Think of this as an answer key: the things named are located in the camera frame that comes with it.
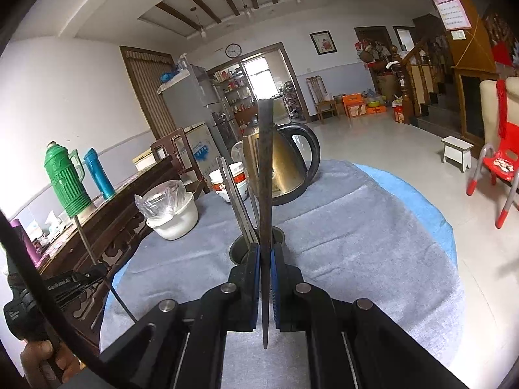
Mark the blue table mat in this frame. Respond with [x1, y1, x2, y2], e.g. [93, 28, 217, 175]
[109, 162, 455, 292]

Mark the clear plastic bag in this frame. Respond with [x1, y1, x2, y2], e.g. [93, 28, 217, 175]
[135, 180, 194, 219]

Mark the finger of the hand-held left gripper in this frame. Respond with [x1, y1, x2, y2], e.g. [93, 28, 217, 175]
[57, 263, 109, 306]

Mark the wooden staircase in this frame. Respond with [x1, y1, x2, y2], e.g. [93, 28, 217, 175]
[385, 16, 499, 147]

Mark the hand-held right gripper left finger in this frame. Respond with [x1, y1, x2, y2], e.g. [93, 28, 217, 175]
[91, 242, 261, 389]

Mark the kitchen shelf with bottles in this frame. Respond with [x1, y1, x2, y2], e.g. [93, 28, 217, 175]
[213, 69, 254, 126]

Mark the brown curtained door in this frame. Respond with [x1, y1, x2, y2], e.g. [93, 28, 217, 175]
[119, 45, 179, 140]

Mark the white chest freezer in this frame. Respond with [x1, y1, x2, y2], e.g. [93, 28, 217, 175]
[182, 122, 222, 175]

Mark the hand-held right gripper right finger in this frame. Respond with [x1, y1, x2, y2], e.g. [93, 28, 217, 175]
[271, 244, 467, 389]

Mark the grey refrigerator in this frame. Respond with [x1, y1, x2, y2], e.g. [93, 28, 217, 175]
[158, 65, 242, 163]

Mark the white bowl with red print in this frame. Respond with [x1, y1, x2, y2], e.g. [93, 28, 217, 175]
[228, 162, 249, 200]
[208, 169, 233, 204]

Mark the red tassel ornament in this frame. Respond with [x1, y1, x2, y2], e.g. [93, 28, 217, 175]
[495, 79, 512, 143]

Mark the purple bottle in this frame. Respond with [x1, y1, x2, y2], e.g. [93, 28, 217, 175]
[9, 219, 41, 268]

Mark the white ceramic pot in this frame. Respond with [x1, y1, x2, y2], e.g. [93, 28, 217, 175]
[145, 192, 199, 241]

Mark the teal thermos flask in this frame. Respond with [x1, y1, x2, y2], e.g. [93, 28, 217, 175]
[83, 148, 117, 200]

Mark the long dark chopstick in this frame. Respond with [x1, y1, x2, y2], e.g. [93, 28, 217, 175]
[257, 98, 275, 350]

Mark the green thermos flask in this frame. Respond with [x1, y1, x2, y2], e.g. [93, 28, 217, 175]
[44, 141, 92, 217]

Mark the grey metal chopstick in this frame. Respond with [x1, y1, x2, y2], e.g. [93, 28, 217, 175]
[216, 156, 254, 246]
[223, 155, 259, 244]

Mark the dark carved wooden cabinet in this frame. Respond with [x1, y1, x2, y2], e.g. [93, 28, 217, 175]
[36, 156, 181, 357]

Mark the person's left hand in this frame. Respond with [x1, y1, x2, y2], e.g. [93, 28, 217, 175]
[20, 338, 84, 385]

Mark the metal kitchen rack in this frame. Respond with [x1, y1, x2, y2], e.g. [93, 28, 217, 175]
[282, 81, 305, 120]

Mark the black utensil holder cup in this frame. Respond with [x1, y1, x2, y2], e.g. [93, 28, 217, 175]
[229, 227, 286, 268]

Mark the dark wooden chair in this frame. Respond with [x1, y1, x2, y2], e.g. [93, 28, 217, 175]
[150, 127, 207, 201]

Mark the gold electric kettle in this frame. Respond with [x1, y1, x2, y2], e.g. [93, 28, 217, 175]
[242, 122, 322, 207]

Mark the light wooden chair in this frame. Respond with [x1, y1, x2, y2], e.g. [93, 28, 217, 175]
[305, 75, 338, 124]

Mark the thin dark metal chopstick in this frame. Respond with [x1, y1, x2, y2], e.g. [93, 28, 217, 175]
[249, 136, 261, 236]
[75, 217, 139, 324]

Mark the grey table cloth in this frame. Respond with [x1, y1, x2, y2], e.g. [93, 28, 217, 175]
[99, 159, 467, 373]

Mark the red plastic child chair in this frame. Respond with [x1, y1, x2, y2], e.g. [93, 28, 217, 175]
[465, 132, 519, 229]

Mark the black cable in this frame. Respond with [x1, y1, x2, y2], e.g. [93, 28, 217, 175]
[0, 208, 102, 375]

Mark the framed wall picture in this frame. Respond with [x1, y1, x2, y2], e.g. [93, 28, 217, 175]
[310, 30, 338, 55]

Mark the white wooden stool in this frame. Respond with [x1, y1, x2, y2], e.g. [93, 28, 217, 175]
[441, 136, 475, 173]

